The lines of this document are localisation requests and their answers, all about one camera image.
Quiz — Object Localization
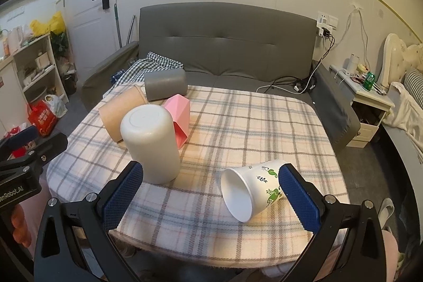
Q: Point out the white wall socket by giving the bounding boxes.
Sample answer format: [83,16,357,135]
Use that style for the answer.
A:
[316,12,339,30]

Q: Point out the grey cup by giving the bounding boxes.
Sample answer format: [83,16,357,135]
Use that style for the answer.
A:
[144,68,188,101]

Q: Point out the green handled mop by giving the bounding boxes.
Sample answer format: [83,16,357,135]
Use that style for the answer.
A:
[114,4,123,48]

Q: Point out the plaid tablecloth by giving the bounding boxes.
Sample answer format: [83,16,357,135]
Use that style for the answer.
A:
[46,84,351,269]

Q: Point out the grey sofa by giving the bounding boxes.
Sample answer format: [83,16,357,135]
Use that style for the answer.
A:
[81,3,361,152]

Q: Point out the white cable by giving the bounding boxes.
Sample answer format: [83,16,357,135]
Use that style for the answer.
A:
[343,4,371,66]

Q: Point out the green can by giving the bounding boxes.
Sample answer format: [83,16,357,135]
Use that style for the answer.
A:
[363,71,377,91]

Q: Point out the white nightstand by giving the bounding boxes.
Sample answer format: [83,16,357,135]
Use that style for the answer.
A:
[329,64,395,149]

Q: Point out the white kettle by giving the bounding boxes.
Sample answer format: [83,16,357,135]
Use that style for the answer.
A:
[7,26,24,54]

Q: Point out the beige cup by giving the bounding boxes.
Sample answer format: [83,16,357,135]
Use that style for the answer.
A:
[98,85,148,143]

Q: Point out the red bag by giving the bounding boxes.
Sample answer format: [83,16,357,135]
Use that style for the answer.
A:
[27,100,58,136]

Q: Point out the white tumbler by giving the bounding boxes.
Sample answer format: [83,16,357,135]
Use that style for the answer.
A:
[346,53,361,73]

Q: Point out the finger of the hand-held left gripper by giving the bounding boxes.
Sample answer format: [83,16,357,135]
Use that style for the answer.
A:
[20,132,68,175]
[0,125,39,160]

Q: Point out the white shelf unit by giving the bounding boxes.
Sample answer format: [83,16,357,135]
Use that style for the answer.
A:
[0,33,63,137]

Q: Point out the person's left hand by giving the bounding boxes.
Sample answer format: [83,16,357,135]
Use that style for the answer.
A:
[10,203,33,247]

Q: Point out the large plain white cup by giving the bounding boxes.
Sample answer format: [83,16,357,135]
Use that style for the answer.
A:
[120,104,182,184]

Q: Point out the white blanket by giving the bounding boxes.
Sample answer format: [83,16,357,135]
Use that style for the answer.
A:
[383,82,423,152]

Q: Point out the yellow bag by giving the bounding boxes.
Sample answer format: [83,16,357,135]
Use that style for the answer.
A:
[30,12,65,37]

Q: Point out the white door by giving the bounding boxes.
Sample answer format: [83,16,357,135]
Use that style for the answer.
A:
[62,0,120,79]

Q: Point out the black cable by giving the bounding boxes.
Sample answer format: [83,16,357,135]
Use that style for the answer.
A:
[264,34,336,93]

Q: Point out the black trash bin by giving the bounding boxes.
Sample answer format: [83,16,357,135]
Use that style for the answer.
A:
[63,74,77,96]

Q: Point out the pink faceted cup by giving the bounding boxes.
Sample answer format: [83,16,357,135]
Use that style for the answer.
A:
[162,94,191,149]

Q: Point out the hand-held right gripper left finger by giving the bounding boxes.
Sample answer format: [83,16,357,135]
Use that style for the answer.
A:
[35,161,145,282]

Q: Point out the cream bed headboard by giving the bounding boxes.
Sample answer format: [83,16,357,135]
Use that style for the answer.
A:
[377,34,423,87]

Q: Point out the checked cloth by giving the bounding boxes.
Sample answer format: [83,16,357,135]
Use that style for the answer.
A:
[111,52,184,94]

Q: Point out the grey slipper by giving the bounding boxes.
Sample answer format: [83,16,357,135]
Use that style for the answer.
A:
[377,198,395,226]

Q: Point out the checked pillow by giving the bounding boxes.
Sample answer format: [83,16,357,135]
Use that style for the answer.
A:
[401,68,423,98]

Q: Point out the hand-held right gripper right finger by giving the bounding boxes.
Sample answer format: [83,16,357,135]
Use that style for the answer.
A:
[278,163,394,282]

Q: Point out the person's pink clothing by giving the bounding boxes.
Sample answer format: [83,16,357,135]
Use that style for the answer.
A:
[317,229,408,282]

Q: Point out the white plastic bag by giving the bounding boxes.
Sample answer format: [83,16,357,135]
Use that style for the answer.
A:
[44,94,68,118]

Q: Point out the white cup with leaf print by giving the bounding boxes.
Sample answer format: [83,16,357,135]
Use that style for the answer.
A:
[220,160,285,223]

